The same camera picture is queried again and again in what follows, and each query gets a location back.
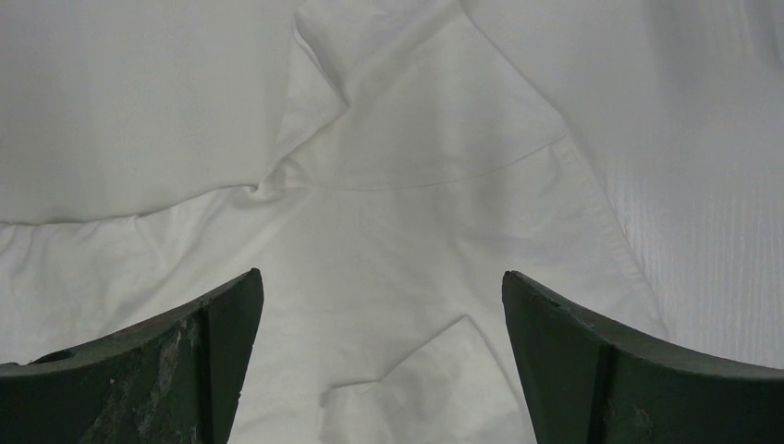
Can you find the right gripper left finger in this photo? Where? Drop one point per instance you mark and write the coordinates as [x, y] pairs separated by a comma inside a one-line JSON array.
[[173, 378]]

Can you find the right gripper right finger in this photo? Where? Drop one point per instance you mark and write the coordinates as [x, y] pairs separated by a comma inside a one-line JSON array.
[[590, 379]]

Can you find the white t shirt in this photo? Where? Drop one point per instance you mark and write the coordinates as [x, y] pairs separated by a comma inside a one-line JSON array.
[[417, 166]]

